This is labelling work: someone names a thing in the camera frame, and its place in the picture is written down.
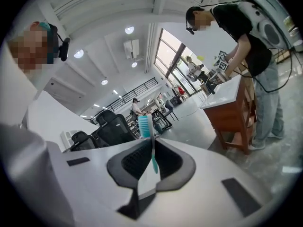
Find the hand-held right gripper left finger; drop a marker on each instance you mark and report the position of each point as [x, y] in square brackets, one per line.
[94, 169]

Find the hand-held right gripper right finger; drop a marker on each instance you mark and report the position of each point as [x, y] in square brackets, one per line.
[213, 174]

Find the teal toothbrush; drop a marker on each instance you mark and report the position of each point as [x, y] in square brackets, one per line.
[144, 126]

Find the brown wooden cabinet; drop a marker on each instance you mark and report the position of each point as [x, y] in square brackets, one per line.
[236, 119]

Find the black sink faucet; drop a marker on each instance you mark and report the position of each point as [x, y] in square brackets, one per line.
[210, 86]

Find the black office chair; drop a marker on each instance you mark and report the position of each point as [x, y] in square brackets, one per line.
[84, 142]
[116, 129]

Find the teal waste bin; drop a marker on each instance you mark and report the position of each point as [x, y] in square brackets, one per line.
[159, 129]

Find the black dining table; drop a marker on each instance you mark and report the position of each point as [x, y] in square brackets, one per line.
[163, 117]

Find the blue chair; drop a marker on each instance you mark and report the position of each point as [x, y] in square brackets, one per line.
[170, 107]

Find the black balcony railing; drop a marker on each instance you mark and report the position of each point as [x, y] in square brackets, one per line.
[132, 94]

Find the round ceiling light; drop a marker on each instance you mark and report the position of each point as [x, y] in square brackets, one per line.
[134, 64]
[78, 53]
[104, 82]
[129, 30]

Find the white ceiling air conditioner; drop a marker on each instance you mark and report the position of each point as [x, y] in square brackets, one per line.
[131, 48]

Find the person's head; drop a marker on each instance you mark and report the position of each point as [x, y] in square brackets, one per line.
[28, 48]

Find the teal orange hair clip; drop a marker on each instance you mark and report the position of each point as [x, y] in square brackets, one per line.
[43, 25]

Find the white wall shelf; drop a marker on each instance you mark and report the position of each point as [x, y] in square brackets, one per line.
[68, 138]

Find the black head-mounted camera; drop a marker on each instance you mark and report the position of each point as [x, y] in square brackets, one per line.
[62, 48]

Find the large glass window wall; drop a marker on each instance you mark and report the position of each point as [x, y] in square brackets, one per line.
[170, 53]

